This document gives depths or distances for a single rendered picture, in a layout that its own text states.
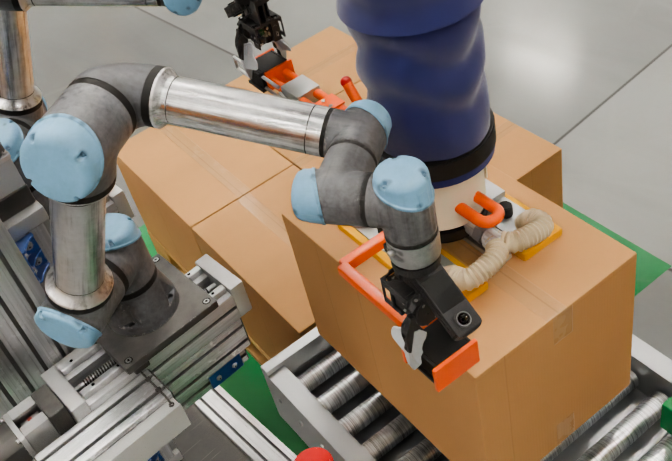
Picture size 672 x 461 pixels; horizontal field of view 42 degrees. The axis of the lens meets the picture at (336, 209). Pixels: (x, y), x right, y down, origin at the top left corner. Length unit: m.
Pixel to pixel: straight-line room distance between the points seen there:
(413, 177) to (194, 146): 2.01
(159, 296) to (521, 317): 0.70
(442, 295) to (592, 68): 2.89
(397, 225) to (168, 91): 0.42
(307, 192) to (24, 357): 0.92
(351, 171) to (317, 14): 3.60
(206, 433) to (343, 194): 1.58
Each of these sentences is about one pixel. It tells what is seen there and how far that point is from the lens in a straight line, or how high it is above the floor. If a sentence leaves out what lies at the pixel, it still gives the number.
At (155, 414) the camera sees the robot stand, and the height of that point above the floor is 0.95.
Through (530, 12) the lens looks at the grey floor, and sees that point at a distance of 4.47.
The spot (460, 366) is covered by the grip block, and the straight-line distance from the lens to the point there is 1.36.
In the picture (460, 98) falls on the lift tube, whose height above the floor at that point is 1.45.
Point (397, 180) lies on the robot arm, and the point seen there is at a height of 1.56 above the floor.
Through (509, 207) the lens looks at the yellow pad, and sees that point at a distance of 1.70.
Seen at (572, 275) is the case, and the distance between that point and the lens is 1.64.
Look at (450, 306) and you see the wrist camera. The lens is 1.24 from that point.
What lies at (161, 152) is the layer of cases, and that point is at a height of 0.54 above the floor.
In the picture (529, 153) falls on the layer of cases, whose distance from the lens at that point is 2.74.
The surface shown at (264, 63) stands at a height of 1.23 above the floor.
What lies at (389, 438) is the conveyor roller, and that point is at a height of 0.54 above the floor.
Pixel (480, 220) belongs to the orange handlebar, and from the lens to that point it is 1.55.
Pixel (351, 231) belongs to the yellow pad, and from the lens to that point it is 1.75.
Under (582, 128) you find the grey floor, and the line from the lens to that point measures 3.70.
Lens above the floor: 2.29
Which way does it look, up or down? 41 degrees down
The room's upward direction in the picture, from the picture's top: 14 degrees counter-clockwise
